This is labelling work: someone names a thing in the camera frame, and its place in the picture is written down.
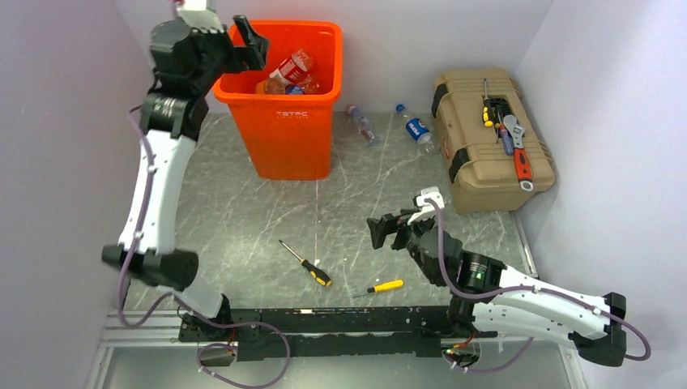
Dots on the black yellow screwdriver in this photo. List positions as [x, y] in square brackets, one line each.
[316, 272]

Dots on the orange adjustable wrench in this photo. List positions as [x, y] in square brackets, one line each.
[522, 165]

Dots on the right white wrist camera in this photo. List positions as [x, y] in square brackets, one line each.
[426, 203]

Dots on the black base frame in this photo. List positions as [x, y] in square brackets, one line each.
[258, 334]

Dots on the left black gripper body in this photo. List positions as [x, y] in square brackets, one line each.
[230, 56]

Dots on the Pepsi bottle near toolbox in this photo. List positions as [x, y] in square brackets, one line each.
[416, 128]

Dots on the yellow screwdriver on toolbox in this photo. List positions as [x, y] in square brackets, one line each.
[487, 114]

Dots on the orange bottle blue cap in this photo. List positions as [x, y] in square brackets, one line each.
[270, 86]

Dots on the tan plastic toolbox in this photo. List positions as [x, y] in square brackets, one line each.
[482, 177]

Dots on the orange plastic bin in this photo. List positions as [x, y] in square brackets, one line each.
[288, 137]

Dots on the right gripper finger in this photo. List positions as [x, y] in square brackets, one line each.
[380, 228]
[404, 216]

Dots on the red label water bottle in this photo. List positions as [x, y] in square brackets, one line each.
[294, 69]

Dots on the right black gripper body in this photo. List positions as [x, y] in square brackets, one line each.
[407, 236]

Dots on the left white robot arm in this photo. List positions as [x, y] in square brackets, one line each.
[188, 59]

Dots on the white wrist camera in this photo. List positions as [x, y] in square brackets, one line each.
[426, 203]
[200, 14]

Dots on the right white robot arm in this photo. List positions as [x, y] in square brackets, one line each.
[488, 295]

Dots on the crushed clear bottle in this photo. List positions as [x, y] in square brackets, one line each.
[363, 125]

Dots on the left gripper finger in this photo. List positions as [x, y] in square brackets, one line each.
[252, 58]
[249, 36]

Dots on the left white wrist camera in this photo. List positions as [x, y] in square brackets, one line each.
[200, 14]

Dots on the small yellow screwdriver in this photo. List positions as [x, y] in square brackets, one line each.
[383, 287]

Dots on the blue red screwdriver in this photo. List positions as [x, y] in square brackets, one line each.
[503, 133]

